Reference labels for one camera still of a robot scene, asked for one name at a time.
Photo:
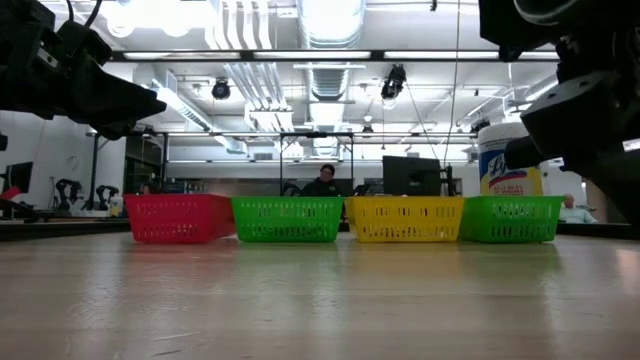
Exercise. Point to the dark background monitor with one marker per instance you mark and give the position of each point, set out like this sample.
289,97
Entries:
20,176

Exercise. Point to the silver ceiling air duct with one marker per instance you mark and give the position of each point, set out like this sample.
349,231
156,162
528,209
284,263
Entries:
330,30

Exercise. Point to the person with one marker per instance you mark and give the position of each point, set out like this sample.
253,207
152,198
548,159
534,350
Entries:
575,212
325,182
146,189

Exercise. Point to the dark background cabinet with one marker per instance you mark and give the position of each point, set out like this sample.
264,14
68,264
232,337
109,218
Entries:
142,165

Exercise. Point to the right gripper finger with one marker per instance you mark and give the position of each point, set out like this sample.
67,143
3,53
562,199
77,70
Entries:
622,185

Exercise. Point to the black overhead light bar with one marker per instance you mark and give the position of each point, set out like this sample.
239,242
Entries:
320,55

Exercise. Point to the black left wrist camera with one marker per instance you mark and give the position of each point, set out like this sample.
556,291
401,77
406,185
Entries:
82,47

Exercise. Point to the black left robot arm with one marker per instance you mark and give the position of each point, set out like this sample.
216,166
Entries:
20,65

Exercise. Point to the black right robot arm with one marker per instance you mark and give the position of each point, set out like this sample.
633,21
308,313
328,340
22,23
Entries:
550,20

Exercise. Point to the black background workstation frame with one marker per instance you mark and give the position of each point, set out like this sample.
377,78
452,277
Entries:
316,134

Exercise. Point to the Lysol wipes canister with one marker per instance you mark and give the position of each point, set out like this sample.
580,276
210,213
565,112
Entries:
495,180

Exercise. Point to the yellow plastic basket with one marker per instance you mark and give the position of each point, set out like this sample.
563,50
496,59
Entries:
405,217

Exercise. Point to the white background bottle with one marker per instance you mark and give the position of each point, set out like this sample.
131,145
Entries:
116,206

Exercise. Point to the black computer monitor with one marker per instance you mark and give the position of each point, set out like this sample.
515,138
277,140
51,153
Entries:
410,175

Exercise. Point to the red plastic basket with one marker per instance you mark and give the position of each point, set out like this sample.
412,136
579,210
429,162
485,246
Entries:
175,217

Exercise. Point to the green plastic basket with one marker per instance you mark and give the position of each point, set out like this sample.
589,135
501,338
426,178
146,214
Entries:
287,217
510,220

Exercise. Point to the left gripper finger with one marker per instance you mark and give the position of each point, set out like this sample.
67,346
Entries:
112,114
112,90

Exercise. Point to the black background robot arm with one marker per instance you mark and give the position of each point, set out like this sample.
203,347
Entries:
67,190

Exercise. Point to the black ceiling spotlight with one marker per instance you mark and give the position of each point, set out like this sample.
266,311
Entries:
393,82
220,89

